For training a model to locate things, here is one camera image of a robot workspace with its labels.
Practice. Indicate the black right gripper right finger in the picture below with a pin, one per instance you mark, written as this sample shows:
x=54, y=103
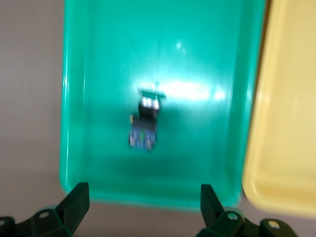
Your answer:
x=229, y=227

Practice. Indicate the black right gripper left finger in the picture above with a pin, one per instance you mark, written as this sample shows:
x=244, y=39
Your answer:
x=49, y=222

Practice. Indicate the green mushroom push button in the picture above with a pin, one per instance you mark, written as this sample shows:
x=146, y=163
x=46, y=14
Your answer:
x=144, y=123

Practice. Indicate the green plastic tray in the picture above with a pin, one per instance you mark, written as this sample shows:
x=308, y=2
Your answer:
x=185, y=135

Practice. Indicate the yellow plastic tray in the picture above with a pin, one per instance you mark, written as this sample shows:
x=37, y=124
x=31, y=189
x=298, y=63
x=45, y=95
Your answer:
x=286, y=123

